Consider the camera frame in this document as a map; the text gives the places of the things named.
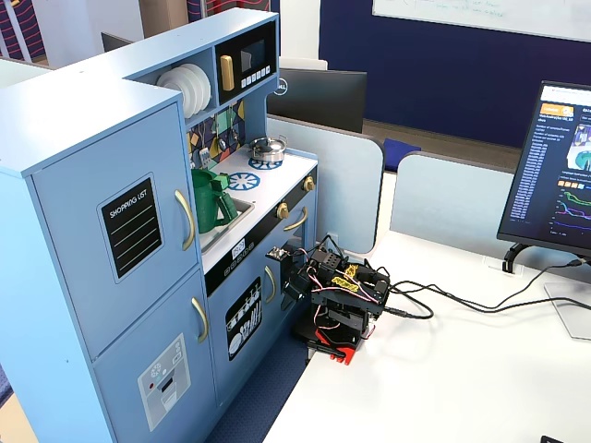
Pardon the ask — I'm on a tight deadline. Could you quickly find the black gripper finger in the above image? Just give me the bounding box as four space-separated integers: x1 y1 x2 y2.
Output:
290 272 308 302
279 276 296 311

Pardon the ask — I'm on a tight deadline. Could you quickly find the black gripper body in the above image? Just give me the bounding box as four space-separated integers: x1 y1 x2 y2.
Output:
286 248 320 290

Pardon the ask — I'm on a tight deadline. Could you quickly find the green round bowl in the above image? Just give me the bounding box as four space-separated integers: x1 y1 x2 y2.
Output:
210 171 239 226

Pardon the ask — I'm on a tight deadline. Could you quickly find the red robot base clamp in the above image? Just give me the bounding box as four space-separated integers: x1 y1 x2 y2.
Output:
307 325 359 368

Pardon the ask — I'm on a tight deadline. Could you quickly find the steel pot lid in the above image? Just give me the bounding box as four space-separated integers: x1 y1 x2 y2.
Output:
250 137 284 154

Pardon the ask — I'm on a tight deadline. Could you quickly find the steel toy sink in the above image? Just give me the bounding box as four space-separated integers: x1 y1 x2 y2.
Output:
199 196 257 254

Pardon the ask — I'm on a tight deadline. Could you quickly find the light blue desk partition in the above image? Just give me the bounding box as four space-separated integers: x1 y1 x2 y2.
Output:
390 151 523 239
265 114 385 255

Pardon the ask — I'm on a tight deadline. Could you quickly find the green plastic pitcher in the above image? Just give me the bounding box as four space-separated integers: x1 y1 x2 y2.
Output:
190 168 232 235

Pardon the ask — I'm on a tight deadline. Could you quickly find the steel toy pot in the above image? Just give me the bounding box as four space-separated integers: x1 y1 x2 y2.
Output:
247 137 287 163

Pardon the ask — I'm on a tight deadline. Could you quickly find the steel slotted spatula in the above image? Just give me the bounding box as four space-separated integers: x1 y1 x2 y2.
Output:
198 122 212 170

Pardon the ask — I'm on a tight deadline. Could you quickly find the steel ladle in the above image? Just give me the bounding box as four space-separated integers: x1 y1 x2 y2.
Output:
214 108 229 151

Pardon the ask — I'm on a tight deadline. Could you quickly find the blue chair seat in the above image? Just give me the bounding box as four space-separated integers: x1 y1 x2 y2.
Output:
382 137 424 172

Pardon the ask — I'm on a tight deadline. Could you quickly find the black Dell monitor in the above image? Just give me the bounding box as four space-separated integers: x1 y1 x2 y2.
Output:
266 67 368 135

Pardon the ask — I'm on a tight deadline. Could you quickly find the white toy plate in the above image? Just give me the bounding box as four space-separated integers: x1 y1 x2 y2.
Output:
155 68 187 110
165 66 200 116
178 63 212 115

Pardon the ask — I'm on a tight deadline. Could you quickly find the black toy microwave door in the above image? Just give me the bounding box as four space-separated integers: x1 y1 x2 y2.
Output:
214 20 277 106

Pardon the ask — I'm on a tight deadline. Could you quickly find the monitor with lit screen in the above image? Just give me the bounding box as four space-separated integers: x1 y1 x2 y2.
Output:
496 80 591 257

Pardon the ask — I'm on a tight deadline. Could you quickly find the blue wooden toy kitchen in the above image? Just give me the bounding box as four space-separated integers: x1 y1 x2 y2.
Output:
0 7 320 443

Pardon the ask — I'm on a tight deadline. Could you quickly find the monitor stand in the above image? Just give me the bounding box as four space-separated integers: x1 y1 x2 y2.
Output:
501 242 591 342

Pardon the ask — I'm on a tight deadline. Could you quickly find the whiteboard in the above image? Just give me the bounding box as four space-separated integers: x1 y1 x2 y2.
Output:
371 0 591 43

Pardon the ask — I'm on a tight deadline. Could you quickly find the gold dishwasher handle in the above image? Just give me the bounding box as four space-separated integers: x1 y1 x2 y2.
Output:
263 265 277 305

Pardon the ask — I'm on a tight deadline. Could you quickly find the gold oven handle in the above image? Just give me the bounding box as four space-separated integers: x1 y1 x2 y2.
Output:
283 206 309 233

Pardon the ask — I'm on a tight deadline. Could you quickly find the gold curved fridge handle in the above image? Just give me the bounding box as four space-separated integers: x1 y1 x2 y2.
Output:
174 188 196 253
191 296 211 344

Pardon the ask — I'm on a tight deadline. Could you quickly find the gold microwave handle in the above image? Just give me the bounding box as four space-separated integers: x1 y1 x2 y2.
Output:
219 54 235 91

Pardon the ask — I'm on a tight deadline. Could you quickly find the black cable with plug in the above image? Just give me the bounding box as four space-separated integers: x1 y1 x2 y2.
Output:
392 257 591 319

